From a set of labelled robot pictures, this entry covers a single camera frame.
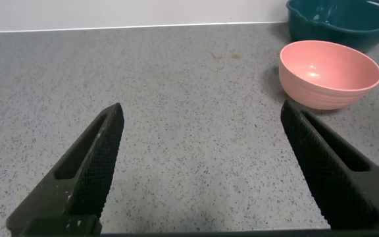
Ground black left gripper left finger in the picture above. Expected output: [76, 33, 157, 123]
[5, 102, 125, 236]

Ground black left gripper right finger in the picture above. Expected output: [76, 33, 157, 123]
[280, 99, 379, 230]

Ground pink round bowl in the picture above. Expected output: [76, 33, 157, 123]
[278, 39, 379, 111]

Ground teal square plastic basin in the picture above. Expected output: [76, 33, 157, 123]
[286, 0, 379, 53]

